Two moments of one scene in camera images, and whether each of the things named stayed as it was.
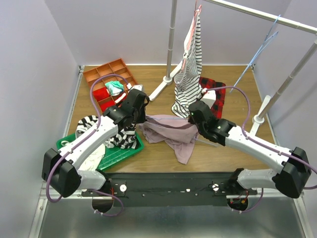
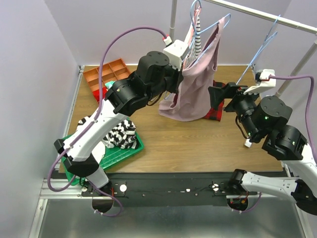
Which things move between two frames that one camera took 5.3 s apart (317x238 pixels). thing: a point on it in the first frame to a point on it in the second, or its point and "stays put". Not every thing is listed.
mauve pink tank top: x=176 y=131 to x=192 y=101
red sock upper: x=101 y=93 stays put
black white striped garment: x=126 y=138 stays put
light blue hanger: x=184 y=118 to x=199 y=32
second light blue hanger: x=265 y=42 stays put
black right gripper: x=190 y=119 to x=217 y=94
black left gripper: x=141 y=114 to x=177 y=81
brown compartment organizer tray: x=107 y=90 stays put
